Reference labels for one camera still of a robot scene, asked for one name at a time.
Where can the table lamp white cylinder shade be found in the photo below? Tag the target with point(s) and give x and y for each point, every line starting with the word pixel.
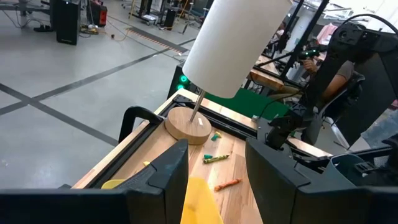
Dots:
pixel 236 46

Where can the black red floor device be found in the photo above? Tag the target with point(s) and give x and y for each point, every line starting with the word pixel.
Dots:
pixel 99 14

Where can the person's hand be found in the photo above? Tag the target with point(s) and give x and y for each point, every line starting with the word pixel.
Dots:
pixel 309 66

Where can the green mat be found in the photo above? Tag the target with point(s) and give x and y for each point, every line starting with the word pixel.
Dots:
pixel 248 102

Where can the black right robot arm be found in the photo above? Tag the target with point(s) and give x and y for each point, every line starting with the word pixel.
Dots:
pixel 357 40

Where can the teal plastic bin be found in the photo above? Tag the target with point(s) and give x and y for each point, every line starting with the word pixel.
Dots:
pixel 345 165

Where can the black box green lights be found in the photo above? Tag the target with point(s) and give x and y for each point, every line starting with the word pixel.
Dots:
pixel 174 84

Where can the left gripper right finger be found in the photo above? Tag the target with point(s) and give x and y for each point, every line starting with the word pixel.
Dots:
pixel 270 186

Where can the yellow translucent bin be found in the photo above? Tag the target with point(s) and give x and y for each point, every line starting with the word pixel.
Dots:
pixel 199 202

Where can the green crayon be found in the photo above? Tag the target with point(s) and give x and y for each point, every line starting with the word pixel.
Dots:
pixel 216 159

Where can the person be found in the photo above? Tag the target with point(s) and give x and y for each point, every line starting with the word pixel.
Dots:
pixel 339 77

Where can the wooden workbench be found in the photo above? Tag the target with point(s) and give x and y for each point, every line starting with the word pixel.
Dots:
pixel 264 77

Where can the black metal stand pole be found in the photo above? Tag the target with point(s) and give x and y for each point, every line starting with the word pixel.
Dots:
pixel 306 40

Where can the black device green light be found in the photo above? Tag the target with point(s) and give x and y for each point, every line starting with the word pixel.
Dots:
pixel 309 53

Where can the yellow crayon stub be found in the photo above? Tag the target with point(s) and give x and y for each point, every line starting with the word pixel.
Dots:
pixel 146 163
pixel 218 134

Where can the black floor box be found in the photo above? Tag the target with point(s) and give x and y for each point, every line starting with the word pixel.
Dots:
pixel 68 21

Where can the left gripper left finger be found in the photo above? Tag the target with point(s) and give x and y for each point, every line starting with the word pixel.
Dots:
pixel 161 193

